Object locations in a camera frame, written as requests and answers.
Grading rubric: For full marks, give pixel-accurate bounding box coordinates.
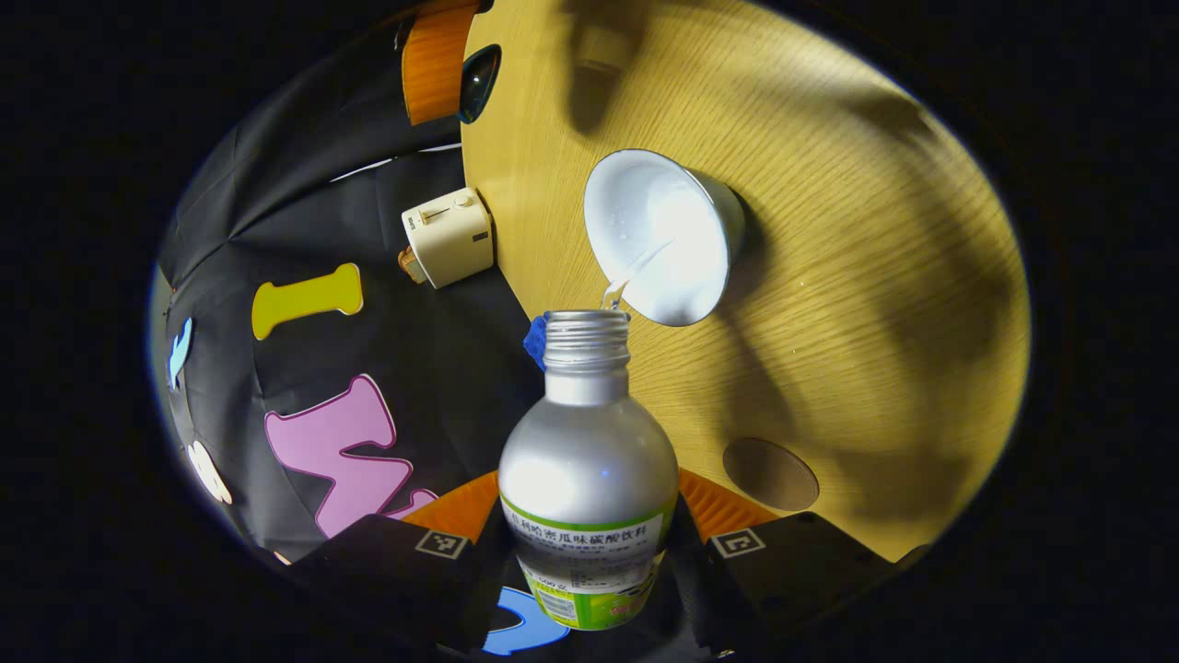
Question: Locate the teal teacup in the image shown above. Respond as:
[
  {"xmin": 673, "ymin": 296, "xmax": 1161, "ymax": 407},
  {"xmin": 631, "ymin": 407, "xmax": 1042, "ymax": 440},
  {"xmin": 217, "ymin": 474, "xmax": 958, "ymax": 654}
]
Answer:
[{"xmin": 583, "ymin": 149, "xmax": 747, "ymax": 328}]

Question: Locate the folded blue towel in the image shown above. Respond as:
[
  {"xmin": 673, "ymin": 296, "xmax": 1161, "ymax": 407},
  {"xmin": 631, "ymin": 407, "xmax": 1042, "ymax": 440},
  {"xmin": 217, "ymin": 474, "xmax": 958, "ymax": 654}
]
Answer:
[{"xmin": 523, "ymin": 313, "xmax": 551, "ymax": 372}]

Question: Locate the teal teacup lid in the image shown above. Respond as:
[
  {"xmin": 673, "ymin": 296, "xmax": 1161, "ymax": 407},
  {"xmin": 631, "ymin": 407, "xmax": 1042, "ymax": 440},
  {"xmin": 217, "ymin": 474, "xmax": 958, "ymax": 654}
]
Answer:
[{"xmin": 458, "ymin": 44, "xmax": 503, "ymax": 125}]

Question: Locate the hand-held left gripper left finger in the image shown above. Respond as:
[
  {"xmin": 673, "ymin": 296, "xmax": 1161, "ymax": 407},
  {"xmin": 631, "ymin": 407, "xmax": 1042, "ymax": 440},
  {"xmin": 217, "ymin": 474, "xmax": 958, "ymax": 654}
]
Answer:
[{"xmin": 286, "ymin": 471, "xmax": 504, "ymax": 647}]

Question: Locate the silver green label water bottle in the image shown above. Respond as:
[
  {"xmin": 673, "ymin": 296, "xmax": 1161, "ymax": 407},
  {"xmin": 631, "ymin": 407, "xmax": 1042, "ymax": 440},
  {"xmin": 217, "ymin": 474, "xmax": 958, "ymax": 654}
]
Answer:
[{"xmin": 497, "ymin": 309, "xmax": 681, "ymax": 632}]

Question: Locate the black backdrop cloth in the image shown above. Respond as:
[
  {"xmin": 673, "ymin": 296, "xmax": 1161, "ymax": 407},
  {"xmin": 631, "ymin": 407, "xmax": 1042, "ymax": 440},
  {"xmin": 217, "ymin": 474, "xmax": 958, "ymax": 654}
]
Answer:
[{"xmin": 152, "ymin": 18, "xmax": 554, "ymax": 657}]

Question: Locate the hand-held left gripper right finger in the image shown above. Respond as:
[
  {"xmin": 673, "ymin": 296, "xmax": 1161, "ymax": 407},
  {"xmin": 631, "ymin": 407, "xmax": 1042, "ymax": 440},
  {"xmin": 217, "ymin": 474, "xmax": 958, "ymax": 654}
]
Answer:
[{"xmin": 676, "ymin": 468, "xmax": 932, "ymax": 656}]

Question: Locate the cream toaster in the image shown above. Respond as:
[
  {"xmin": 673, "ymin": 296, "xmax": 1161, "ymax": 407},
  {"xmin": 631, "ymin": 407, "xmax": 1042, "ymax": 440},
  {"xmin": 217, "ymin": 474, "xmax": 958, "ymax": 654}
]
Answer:
[{"xmin": 402, "ymin": 187, "xmax": 496, "ymax": 290}]

